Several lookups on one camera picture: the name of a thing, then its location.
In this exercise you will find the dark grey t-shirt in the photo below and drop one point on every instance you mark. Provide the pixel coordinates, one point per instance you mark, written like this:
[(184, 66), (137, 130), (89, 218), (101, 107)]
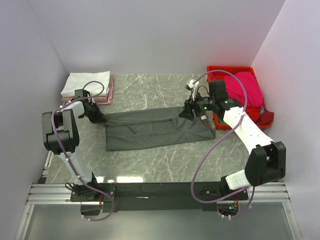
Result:
[(151, 128)]

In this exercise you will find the folded pink t-shirt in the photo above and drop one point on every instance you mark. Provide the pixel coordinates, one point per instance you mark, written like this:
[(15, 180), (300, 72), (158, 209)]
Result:
[(94, 89)]

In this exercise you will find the folded white t-shirt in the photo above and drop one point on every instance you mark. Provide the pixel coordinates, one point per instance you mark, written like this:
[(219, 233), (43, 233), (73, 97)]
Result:
[(77, 81)]

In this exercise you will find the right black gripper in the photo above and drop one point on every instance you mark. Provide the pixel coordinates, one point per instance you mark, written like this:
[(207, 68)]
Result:
[(187, 113)]

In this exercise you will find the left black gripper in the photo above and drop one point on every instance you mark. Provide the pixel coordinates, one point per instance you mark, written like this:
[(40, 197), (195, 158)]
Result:
[(99, 118)]

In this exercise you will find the red t-shirt in bin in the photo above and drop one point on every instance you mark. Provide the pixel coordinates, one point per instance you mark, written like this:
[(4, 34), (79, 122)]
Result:
[(262, 119)]

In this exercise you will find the black base crossbar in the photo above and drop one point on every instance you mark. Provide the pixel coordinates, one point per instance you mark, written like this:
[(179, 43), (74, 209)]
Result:
[(157, 196)]

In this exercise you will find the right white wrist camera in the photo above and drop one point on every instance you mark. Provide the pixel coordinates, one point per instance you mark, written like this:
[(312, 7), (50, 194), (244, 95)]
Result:
[(191, 85)]

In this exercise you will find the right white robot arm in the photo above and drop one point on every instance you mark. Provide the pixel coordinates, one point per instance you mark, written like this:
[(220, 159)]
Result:
[(267, 159)]

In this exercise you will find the red plastic bin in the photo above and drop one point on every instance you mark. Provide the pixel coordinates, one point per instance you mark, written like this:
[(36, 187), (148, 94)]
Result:
[(247, 77)]

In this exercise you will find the aluminium frame rail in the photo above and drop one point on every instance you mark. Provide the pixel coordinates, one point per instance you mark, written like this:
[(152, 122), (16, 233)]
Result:
[(49, 214)]

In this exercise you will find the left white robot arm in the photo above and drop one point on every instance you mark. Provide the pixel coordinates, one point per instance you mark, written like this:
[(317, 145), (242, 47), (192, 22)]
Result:
[(60, 136)]

